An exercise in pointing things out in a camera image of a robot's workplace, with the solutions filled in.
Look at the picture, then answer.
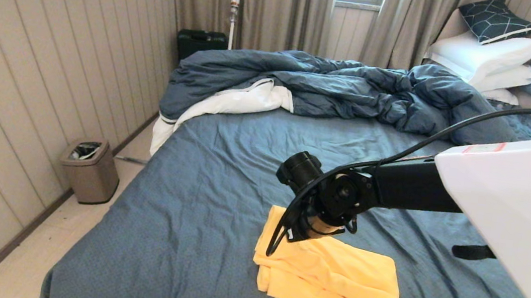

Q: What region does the large white pillow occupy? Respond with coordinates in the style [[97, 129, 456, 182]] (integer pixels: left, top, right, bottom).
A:
[[425, 25, 531, 83]]

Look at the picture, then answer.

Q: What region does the dark patterned cushion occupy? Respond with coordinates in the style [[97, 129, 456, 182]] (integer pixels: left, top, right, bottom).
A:
[[454, 0, 531, 50]]

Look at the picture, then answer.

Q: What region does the grey-blue bed sheet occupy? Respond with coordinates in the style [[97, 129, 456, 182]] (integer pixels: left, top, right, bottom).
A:
[[40, 48, 531, 298]]

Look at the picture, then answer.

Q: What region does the dark green hard case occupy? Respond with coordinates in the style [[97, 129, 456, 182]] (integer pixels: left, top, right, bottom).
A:
[[174, 28, 229, 67]]

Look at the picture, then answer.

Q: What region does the beige curtain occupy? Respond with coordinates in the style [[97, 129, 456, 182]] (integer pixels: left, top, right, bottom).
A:
[[161, 0, 335, 61], [359, 0, 494, 80]]

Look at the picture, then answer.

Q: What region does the dark blue crumpled duvet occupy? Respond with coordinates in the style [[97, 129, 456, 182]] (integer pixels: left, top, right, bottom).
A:
[[157, 32, 528, 164]]

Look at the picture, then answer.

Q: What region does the yellow printed t-shirt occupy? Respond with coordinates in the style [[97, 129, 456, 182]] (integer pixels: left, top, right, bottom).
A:
[[248, 203, 415, 298]]

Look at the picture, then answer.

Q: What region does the bin liner with trash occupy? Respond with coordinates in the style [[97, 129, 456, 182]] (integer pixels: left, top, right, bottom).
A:
[[69, 141, 102, 163]]

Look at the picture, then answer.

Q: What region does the brown trash bin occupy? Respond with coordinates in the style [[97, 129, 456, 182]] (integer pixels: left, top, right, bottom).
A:
[[53, 134, 124, 209]]

